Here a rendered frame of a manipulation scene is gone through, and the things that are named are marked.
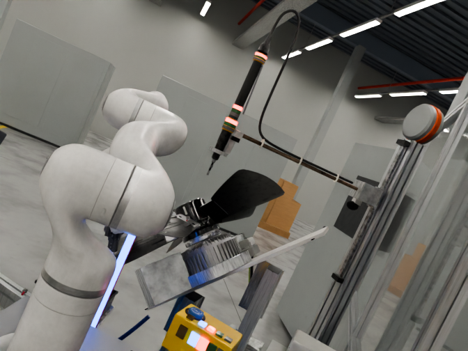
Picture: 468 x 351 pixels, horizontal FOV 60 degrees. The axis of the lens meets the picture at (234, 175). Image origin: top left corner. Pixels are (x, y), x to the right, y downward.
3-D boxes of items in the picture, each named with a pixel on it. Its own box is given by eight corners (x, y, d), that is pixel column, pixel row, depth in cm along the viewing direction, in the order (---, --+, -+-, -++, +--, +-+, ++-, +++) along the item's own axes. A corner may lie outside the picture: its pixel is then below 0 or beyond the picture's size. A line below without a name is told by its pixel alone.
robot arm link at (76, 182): (102, 306, 70) (158, 181, 68) (-9, 269, 65) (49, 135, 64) (110, 277, 81) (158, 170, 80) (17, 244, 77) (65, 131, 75)
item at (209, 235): (221, 233, 157) (219, 228, 157) (221, 231, 143) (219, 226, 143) (188, 248, 156) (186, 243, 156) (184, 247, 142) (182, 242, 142)
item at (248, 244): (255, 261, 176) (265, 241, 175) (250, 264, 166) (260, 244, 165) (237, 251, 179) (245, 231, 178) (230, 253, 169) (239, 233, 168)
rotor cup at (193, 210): (220, 228, 157) (207, 197, 159) (219, 225, 143) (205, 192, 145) (185, 242, 156) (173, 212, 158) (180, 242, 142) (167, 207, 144)
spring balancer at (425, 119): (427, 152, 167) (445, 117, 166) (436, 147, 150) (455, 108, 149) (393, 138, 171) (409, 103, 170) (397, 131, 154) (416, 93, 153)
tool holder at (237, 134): (228, 157, 145) (239, 132, 144) (233, 160, 138) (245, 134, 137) (206, 147, 142) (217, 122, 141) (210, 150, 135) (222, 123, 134)
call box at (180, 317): (227, 370, 103) (244, 333, 102) (214, 388, 93) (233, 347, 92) (175, 337, 107) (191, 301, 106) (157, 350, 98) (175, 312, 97)
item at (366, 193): (366, 205, 165) (375, 186, 164) (377, 209, 158) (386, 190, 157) (347, 196, 161) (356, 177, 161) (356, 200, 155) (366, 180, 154)
